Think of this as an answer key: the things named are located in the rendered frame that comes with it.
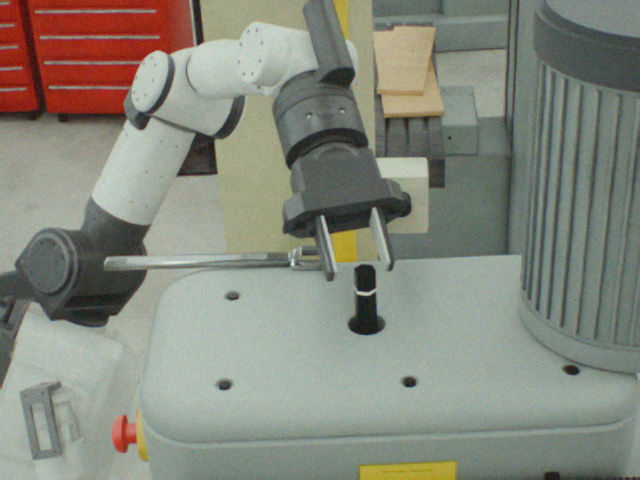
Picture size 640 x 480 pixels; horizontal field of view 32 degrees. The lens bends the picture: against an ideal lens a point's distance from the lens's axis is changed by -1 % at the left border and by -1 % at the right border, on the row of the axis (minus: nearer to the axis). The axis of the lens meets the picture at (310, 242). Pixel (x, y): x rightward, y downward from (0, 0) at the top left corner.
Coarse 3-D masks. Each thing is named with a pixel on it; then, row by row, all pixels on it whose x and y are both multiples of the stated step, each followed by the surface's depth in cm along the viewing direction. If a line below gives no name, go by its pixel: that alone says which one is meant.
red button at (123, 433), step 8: (120, 416) 116; (120, 424) 115; (128, 424) 116; (136, 424) 116; (112, 432) 115; (120, 432) 114; (128, 432) 115; (136, 432) 115; (112, 440) 115; (120, 440) 114; (128, 440) 115; (136, 440) 115; (120, 448) 115
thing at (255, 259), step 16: (128, 256) 120; (144, 256) 120; (160, 256) 120; (176, 256) 120; (192, 256) 120; (208, 256) 119; (224, 256) 119; (240, 256) 119; (256, 256) 119; (272, 256) 119; (288, 256) 119
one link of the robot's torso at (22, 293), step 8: (8, 272) 182; (16, 272) 181; (0, 280) 182; (8, 280) 182; (16, 280) 181; (0, 288) 182; (8, 288) 182; (16, 288) 181; (24, 288) 181; (0, 296) 183; (16, 296) 181; (24, 296) 181; (32, 296) 182; (16, 304) 181; (0, 312) 179; (16, 312) 179; (16, 320) 178
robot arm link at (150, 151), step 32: (160, 64) 135; (128, 96) 143; (160, 96) 135; (128, 128) 143; (160, 128) 140; (128, 160) 142; (160, 160) 142; (96, 192) 145; (128, 192) 143; (160, 192) 145
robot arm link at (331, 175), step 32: (320, 96) 111; (288, 128) 112; (320, 128) 110; (352, 128) 111; (288, 160) 113; (320, 160) 110; (352, 160) 110; (320, 192) 108; (352, 192) 108; (384, 192) 108; (288, 224) 109; (352, 224) 111
